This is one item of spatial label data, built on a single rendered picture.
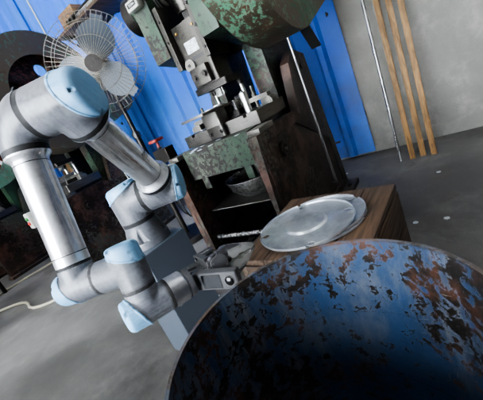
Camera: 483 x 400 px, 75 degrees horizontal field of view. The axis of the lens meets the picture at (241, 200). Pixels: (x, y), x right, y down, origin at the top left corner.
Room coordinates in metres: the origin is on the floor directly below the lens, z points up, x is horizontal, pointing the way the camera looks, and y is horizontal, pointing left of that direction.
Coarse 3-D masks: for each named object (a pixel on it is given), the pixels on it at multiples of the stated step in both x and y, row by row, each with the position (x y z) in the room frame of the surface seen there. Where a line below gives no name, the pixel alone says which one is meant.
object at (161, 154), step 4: (160, 148) 1.64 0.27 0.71; (164, 148) 1.59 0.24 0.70; (168, 148) 1.61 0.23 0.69; (172, 148) 1.63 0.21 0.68; (156, 152) 1.63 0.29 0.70; (160, 152) 1.61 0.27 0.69; (164, 152) 1.60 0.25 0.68; (168, 152) 1.60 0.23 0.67; (172, 152) 1.62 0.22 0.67; (156, 156) 1.64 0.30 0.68; (160, 156) 1.62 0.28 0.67; (164, 156) 1.61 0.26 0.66; (168, 156) 1.59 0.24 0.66; (172, 156) 1.61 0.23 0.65; (160, 160) 1.63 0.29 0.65; (164, 160) 1.61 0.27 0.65; (168, 160) 1.60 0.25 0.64
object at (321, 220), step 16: (304, 208) 0.97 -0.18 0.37; (320, 208) 0.92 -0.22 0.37; (336, 208) 0.87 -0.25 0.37; (272, 224) 0.96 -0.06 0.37; (288, 224) 0.89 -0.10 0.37; (304, 224) 0.85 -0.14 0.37; (320, 224) 0.81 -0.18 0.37; (336, 224) 0.78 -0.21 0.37; (272, 240) 0.84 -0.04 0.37; (288, 240) 0.80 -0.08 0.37; (304, 240) 0.77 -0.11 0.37; (320, 240) 0.72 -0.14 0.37
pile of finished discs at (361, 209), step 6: (318, 198) 1.01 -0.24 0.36; (324, 198) 1.00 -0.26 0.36; (342, 198) 0.94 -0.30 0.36; (348, 198) 0.92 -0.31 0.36; (354, 198) 0.91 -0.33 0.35; (360, 198) 0.88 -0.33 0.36; (354, 204) 0.86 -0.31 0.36; (360, 204) 0.85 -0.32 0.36; (348, 210) 0.84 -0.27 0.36; (360, 210) 0.81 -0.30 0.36; (366, 210) 0.80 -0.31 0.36; (354, 216) 0.79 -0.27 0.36; (360, 216) 0.78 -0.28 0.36; (354, 222) 0.75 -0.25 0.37; (360, 222) 0.76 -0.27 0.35; (348, 228) 0.74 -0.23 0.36; (354, 228) 0.75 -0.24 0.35; (342, 234) 0.74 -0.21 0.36; (330, 240) 0.74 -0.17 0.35
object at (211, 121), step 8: (224, 104) 1.49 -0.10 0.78; (208, 112) 1.38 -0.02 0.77; (216, 112) 1.46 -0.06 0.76; (224, 112) 1.51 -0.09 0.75; (192, 120) 1.39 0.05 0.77; (208, 120) 1.50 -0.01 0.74; (216, 120) 1.47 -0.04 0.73; (224, 120) 1.49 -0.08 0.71; (208, 128) 1.51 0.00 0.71; (216, 128) 1.48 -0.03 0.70; (224, 128) 1.47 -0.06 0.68; (216, 136) 1.49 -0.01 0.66; (224, 136) 1.47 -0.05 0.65
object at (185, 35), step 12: (180, 24) 1.57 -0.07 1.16; (192, 24) 1.53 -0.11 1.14; (180, 36) 1.59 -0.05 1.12; (192, 36) 1.55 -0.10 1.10; (180, 48) 1.60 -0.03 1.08; (192, 48) 1.56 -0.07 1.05; (192, 60) 1.57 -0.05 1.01; (204, 60) 1.54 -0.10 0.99; (216, 60) 1.54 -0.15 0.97; (192, 72) 1.56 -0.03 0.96; (204, 72) 1.51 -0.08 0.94; (216, 72) 1.52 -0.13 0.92; (228, 72) 1.59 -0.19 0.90; (204, 84) 1.57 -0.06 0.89
